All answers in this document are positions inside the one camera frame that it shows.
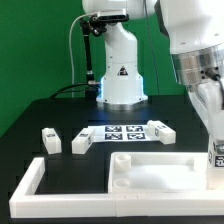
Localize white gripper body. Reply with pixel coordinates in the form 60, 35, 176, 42
188, 80, 224, 145

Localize white desk top tray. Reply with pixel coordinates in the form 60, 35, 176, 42
108, 152, 207, 194

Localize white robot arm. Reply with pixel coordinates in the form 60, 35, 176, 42
82, 0, 224, 146

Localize fiducial marker sheet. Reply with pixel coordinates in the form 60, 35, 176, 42
92, 125, 158, 142

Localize white L-shaped fence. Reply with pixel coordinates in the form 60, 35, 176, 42
9, 157, 224, 218

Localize black grey camera on stand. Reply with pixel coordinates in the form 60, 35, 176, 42
90, 9, 129, 23

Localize white camera cable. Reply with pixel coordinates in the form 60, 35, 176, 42
68, 12, 98, 98

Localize black cables at base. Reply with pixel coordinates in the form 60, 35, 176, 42
49, 82, 101, 100

